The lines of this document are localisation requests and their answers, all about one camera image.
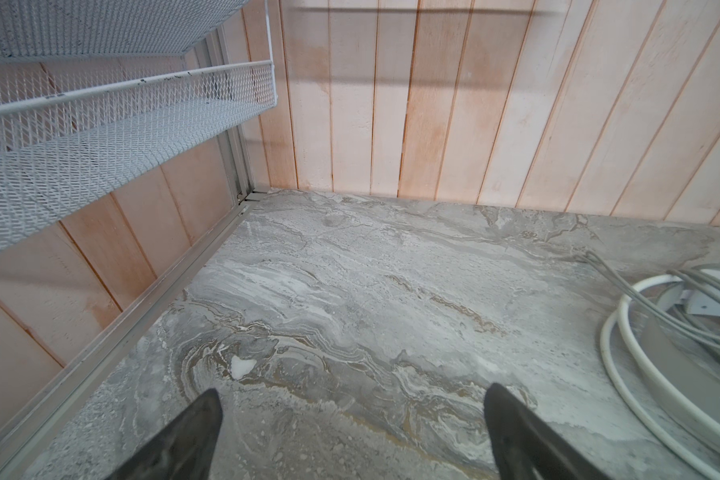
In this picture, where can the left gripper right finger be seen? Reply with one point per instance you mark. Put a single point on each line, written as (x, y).
(525, 447)

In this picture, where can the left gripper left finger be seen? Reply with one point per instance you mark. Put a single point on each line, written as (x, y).
(183, 449)

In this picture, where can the white headphones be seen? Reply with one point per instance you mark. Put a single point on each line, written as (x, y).
(650, 312)

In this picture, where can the white wire mesh shelf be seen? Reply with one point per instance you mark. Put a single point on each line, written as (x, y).
(93, 94)

